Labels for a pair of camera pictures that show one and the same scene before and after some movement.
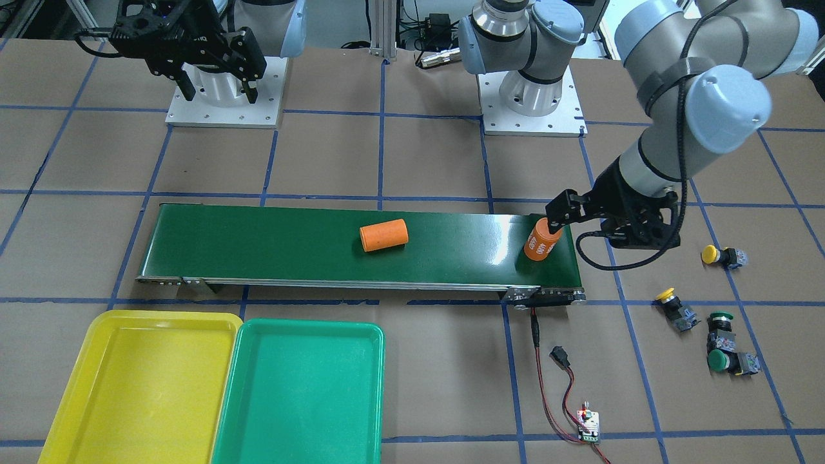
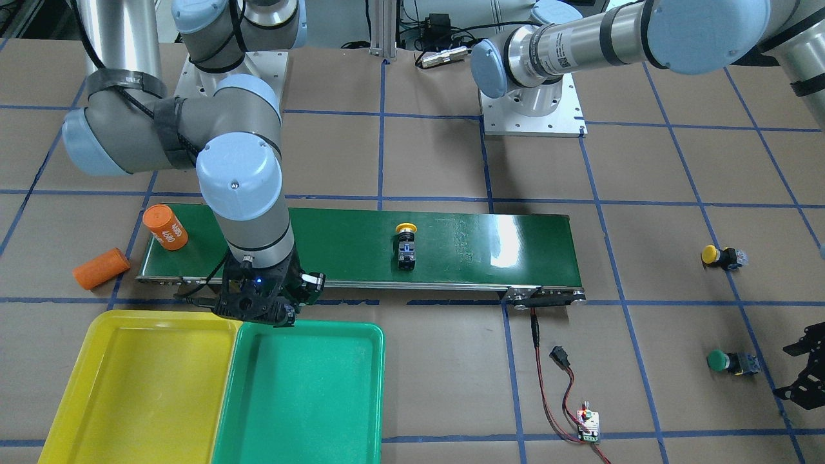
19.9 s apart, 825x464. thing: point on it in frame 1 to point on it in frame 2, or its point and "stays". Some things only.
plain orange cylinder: (384, 234) to (101, 269)
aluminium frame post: (383, 29) stays
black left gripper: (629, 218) to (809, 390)
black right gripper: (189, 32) to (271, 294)
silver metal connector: (442, 57) stays
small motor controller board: (590, 419) stays
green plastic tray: (303, 392) stays
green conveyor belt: (200, 244) stays
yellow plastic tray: (145, 387) stays
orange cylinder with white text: (541, 241) to (161, 220)
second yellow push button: (729, 257) stays
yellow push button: (682, 318) to (407, 245)
